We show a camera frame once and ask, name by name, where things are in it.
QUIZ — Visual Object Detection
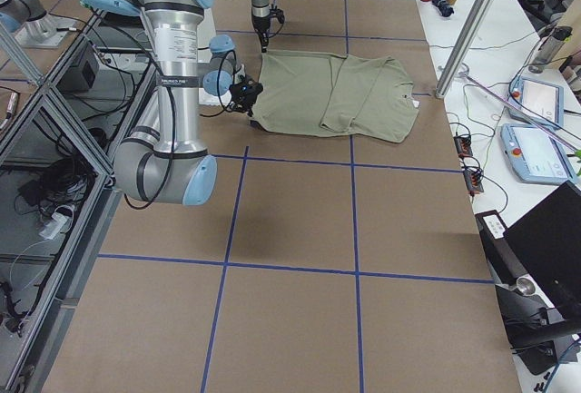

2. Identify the blue teach pendant far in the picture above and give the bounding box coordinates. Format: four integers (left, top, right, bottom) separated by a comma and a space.
508, 76, 564, 128

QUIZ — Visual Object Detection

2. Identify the blue teach pendant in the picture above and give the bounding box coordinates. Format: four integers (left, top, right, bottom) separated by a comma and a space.
508, 76, 564, 128
500, 123, 578, 185

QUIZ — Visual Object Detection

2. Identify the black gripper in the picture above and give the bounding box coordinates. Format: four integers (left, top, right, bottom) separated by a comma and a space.
229, 75, 263, 116
251, 15, 271, 53

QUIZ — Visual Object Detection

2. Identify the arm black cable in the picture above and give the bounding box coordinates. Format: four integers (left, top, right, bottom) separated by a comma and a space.
67, 0, 255, 211

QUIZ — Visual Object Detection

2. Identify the green long-sleeve shirt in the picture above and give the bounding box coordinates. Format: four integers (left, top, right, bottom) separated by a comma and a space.
251, 50, 419, 143

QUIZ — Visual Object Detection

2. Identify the long reacher grabber tool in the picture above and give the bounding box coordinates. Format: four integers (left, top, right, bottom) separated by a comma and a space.
455, 67, 580, 162

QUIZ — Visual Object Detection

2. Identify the aluminium frame post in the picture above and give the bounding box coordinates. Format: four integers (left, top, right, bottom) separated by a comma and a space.
435, 0, 494, 99

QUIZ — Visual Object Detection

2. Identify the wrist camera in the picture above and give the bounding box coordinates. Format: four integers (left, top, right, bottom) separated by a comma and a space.
270, 5, 285, 25

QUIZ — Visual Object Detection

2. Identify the blue teach pendant near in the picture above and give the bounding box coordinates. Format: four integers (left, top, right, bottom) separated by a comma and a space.
500, 123, 578, 185

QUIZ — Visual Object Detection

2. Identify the black laptop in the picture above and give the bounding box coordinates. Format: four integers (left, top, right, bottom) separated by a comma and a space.
476, 181, 580, 319

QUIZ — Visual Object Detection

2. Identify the folded dark blue umbrella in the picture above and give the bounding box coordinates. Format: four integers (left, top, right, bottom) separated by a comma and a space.
431, 0, 454, 18

